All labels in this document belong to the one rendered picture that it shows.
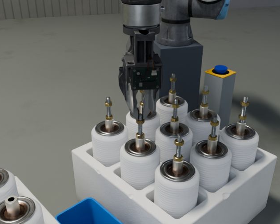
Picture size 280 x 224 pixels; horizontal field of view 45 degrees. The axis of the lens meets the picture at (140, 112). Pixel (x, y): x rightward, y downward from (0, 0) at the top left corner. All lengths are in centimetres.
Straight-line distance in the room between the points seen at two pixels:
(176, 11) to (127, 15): 73
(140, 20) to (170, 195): 35
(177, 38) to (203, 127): 54
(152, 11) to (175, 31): 74
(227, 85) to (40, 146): 70
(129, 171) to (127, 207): 8
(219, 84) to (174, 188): 46
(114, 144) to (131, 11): 36
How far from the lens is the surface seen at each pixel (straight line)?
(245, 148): 87
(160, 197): 74
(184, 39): 137
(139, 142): 78
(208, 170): 79
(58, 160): 122
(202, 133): 93
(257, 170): 90
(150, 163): 77
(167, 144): 84
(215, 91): 108
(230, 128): 90
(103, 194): 87
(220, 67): 108
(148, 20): 63
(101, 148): 86
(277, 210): 107
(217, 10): 132
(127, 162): 78
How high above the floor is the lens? 70
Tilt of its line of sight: 28 degrees down
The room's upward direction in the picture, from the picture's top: straight up
